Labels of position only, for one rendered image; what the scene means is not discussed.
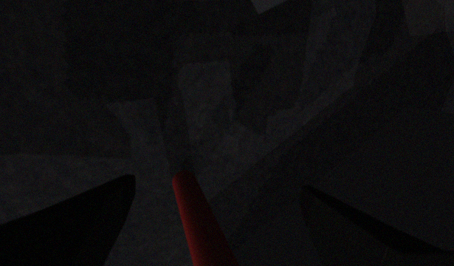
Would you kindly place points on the dark red peg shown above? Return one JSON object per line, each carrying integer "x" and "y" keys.
{"x": 206, "y": 241}

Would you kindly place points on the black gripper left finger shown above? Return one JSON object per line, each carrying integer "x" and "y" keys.
{"x": 80, "y": 231}

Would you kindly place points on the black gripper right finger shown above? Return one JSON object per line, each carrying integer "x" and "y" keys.
{"x": 345, "y": 236}

